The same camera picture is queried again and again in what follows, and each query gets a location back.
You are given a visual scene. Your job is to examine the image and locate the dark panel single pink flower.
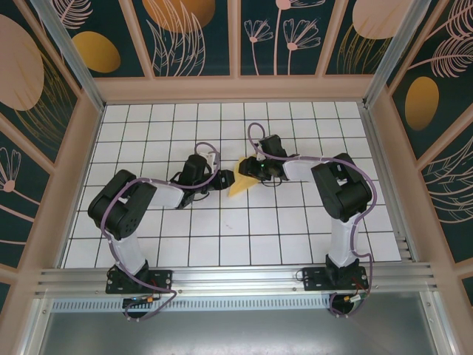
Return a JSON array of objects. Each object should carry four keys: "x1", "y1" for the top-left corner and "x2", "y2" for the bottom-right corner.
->
[{"x1": 0, "y1": 114, "x2": 52, "y2": 271}]

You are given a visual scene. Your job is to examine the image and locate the dark panel golden oval feathers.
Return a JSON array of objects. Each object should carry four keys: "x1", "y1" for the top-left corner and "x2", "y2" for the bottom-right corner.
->
[{"x1": 386, "y1": 0, "x2": 473, "y2": 160}]

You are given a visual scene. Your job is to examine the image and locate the dark panel large pink disc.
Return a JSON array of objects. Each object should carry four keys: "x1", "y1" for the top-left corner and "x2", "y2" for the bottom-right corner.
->
[{"x1": 0, "y1": 0, "x2": 82, "y2": 167}]

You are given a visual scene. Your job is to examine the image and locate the slotted grey cable duct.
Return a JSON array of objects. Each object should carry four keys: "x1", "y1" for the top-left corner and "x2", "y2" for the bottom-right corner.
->
[{"x1": 51, "y1": 297, "x2": 333, "y2": 312}]

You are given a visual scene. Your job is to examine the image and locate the grey metal sheet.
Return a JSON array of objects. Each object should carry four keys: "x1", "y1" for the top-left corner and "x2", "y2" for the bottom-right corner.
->
[{"x1": 21, "y1": 291, "x2": 457, "y2": 355}]

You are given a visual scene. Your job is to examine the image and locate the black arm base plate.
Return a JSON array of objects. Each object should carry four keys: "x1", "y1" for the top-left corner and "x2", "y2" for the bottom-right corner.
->
[
  {"x1": 105, "y1": 268, "x2": 174, "y2": 295},
  {"x1": 301, "y1": 266, "x2": 369, "y2": 293}
]

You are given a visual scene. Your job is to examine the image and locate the dark panel pink flowers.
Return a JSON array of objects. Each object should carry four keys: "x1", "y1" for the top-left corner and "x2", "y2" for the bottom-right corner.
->
[{"x1": 238, "y1": 0, "x2": 326, "y2": 77}]

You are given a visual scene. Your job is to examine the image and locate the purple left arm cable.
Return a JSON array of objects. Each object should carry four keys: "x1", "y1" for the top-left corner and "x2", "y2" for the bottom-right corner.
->
[{"x1": 100, "y1": 141, "x2": 222, "y2": 323}]

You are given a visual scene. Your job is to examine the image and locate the aluminium frame post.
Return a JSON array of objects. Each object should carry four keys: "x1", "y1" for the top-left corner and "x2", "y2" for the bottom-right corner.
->
[
  {"x1": 29, "y1": 0, "x2": 106, "y2": 112},
  {"x1": 364, "y1": 0, "x2": 433, "y2": 108}
]

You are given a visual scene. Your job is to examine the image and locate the dark panel pale pink circle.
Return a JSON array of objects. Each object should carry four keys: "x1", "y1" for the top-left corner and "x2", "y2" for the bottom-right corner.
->
[{"x1": 324, "y1": 0, "x2": 400, "y2": 77}]

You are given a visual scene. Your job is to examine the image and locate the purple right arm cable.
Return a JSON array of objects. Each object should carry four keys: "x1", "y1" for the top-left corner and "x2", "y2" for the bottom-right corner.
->
[{"x1": 247, "y1": 122, "x2": 378, "y2": 320}]

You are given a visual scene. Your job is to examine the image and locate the dark panel with golden oval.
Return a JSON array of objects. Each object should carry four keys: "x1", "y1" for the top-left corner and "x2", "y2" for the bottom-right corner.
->
[{"x1": 55, "y1": 0, "x2": 152, "y2": 78}]

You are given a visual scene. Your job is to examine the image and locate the long aluminium mounting rail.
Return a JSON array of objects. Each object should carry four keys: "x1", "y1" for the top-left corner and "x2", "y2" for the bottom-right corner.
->
[{"x1": 35, "y1": 262, "x2": 440, "y2": 297}]

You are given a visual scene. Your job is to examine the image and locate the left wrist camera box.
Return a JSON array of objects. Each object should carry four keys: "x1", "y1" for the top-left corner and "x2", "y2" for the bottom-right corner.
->
[{"x1": 194, "y1": 143, "x2": 220, "y2": 166}]

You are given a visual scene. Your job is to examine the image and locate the dark panel golden circle leaves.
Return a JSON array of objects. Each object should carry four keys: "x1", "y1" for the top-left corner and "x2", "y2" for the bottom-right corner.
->
[{"x1": 131, "y1": 0, "x2": 234, "y2": 78}]

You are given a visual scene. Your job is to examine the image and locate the controller board orange connector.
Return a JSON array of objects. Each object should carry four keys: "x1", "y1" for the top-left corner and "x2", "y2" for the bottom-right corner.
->
[
  {"x1": 341, "y1": 291, "x2": 370, "y2": 308},
  {"x1": 123, "y1": 294, "x2": 163, "y2": 308}
]

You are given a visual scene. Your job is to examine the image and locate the aluminium side rail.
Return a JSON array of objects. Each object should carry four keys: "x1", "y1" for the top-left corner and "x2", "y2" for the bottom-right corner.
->
[{"x1": 360, "y1": 103, "x2": 413, "y2": 262}]

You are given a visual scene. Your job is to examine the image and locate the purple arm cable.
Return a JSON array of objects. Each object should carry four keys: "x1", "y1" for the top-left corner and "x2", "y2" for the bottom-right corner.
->
[
  {"x1": 247, "y1": 122, "x2": 378, "y2": 320},
  {"x1": 100, "y1": 141, "x2": 222, "y2": 323}
]

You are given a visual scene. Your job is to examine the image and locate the dark panel pink leaf outlines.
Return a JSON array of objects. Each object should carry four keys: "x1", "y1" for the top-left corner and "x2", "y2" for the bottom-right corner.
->
[{"x1": 419, "y1": 121, "x2": 473, "y2": 267}]

